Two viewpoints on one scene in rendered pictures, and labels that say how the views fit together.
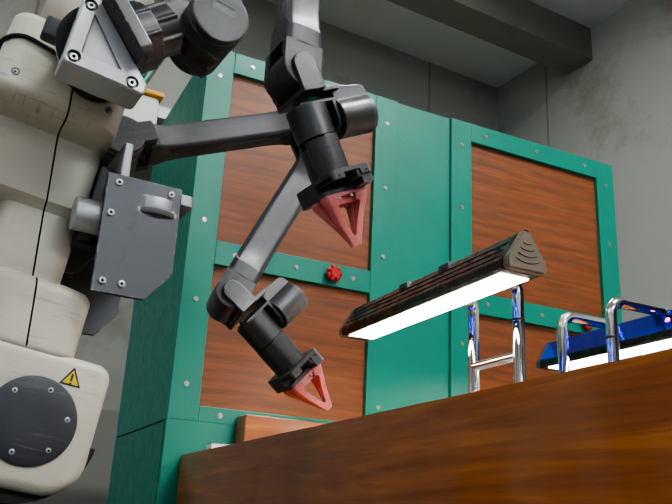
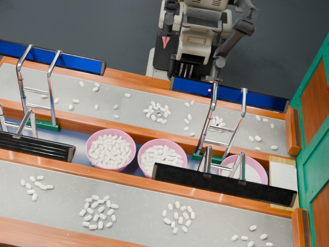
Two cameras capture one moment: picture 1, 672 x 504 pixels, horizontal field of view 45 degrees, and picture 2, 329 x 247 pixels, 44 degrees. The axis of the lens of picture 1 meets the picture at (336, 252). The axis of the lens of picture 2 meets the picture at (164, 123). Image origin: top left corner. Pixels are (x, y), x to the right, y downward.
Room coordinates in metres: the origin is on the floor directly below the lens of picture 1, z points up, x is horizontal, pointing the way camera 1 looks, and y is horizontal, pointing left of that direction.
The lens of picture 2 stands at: (1.92, -1.73, 2.52)
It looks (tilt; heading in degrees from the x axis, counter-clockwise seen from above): 49 degrees down; 114
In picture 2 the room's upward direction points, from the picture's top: 12 degrees clockwise
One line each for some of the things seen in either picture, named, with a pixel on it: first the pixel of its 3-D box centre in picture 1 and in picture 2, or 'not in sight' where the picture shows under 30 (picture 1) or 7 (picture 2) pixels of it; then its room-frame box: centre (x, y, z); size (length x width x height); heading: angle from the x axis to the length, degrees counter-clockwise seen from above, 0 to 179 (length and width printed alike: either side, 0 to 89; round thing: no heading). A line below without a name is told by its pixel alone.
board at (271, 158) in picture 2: not in sight; (283, 183); (2.01, -0.27, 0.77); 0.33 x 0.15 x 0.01; 115
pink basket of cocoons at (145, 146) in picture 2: not in sight; (161, 163); (1.42, -0.55, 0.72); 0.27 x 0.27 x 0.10
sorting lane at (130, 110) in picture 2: not in sight; (142, 111); (1.12, -0.31, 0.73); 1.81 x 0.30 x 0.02; 25
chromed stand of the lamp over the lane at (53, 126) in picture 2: not in sight; (43, 88); (0.69, -0.67, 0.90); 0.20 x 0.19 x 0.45; 25
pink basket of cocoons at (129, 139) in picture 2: not in sight; (110, 153); (1.16, -0.67, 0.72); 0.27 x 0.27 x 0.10
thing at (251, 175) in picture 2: not in sight; (240, 181); (1.82, -0.36, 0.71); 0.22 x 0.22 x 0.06
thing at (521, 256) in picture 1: (426, 293); (229, 92); (1.54, -0.18, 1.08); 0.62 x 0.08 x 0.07; 25
